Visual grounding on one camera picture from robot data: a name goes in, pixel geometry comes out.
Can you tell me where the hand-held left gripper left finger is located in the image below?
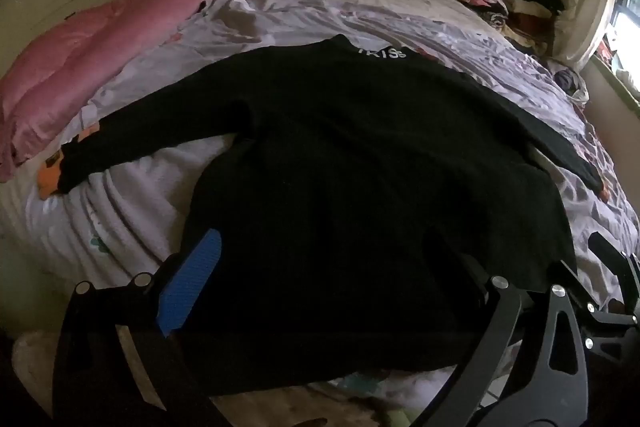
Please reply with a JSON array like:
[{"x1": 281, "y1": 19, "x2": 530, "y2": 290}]
[{"x1": 52, "y1": 229, "x2": 236, "y2": 427}]

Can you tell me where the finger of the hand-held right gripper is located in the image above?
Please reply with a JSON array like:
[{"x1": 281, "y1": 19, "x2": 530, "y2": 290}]
[
  {"x1": 554, "y1": 259, "x2": 640, "y2": 348},
  {"x1": 589, "y1": 231, "x2": 640, "y2": 310}
]

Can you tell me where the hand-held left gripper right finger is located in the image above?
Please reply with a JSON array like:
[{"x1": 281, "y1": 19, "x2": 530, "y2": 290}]
[{"x1": 415, "y1": 257, "x2": 589, "y2": 427}]

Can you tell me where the black sweater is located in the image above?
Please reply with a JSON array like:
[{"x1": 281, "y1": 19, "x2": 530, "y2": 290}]
[{"x1": 57, "y1": 34, "x2": 606, "y2": 395}]

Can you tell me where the white bag of clothes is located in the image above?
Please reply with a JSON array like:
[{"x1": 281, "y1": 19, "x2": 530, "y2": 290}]
[{"x1": 550, "y1": 59, "x2": 591, "y2": 105}]

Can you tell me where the printed bed sheet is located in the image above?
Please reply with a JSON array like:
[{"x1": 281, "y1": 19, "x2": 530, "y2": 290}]
[{"x1": 20, "y1": 0, "x2": 640, "y2": 313}]

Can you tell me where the window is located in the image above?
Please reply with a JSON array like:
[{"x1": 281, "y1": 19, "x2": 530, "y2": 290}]
[{"x1": 605, "y1": 0, "x2": 640, "y2": 108}]

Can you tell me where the pink quilt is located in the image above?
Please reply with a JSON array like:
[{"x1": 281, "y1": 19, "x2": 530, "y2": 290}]
[{"x1": 0, "y1": 0, "x2": 321, "y2": 182}]

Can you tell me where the cream blanket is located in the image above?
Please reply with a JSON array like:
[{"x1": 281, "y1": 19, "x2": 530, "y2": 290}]
[{"x1": 245, "y1": 0, "x2": 506, "y2": 40}]

